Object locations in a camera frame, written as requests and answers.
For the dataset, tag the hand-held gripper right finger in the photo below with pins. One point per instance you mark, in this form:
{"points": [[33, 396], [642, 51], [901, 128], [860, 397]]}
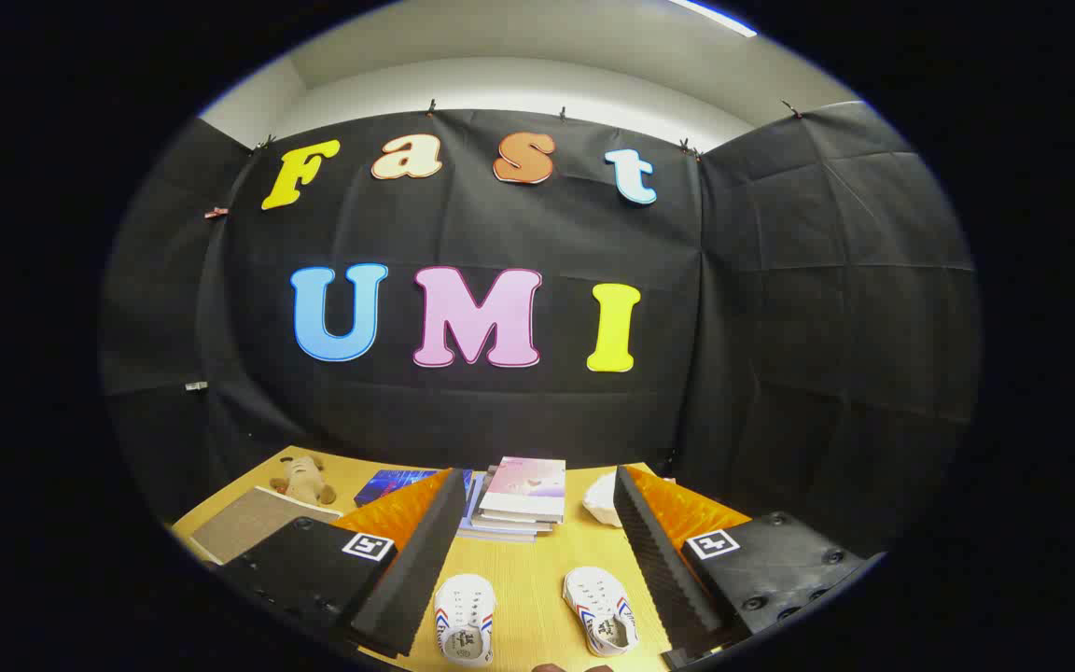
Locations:
{"points": [[659, 569]]}

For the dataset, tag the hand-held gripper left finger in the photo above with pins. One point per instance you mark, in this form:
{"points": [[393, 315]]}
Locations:
{"points": [[421, 560]]}

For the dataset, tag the white striped canvas shoe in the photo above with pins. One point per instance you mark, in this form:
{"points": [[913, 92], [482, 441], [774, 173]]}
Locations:
{"points": [[465, 616], [601, 611]]}

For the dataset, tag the beige fabric storage box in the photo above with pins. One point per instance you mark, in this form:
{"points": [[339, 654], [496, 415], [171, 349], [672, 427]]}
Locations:
{"points": [[248, 523]]}

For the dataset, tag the light blue cover book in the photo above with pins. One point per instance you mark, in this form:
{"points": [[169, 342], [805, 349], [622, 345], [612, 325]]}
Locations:
{"points": [[491, 535]]}

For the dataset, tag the dark blue book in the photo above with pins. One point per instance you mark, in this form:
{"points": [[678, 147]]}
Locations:
{"points": [[397, 483]]}

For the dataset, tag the white plush toy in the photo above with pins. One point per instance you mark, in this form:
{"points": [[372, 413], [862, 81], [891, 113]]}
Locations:
{"points": [[601, 504]]}

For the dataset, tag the grey cover book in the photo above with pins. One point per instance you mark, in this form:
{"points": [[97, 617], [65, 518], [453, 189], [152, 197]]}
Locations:
{"points": [[514, 524]]}

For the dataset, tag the pink cover book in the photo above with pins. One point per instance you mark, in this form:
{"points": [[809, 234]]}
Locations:
{"points": [[528, 481]]}

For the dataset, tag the brown plush dog toy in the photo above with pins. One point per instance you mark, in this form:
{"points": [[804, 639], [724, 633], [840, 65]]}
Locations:
{"points": [[304, 481]]}

